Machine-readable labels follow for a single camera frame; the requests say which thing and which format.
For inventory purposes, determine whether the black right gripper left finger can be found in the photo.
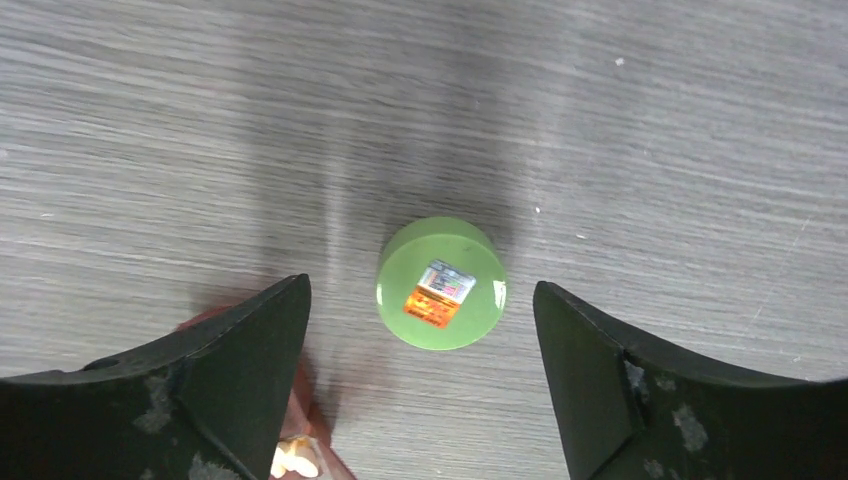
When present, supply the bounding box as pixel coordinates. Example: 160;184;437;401
1;274;311;479

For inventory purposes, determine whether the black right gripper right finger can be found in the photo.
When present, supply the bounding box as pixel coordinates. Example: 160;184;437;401
533;281;847;479

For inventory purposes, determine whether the brown translucent pill container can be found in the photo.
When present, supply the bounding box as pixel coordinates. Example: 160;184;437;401
175;305;354;479

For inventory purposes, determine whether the green bottle cap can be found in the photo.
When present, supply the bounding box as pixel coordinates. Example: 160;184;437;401
375;216;508;351

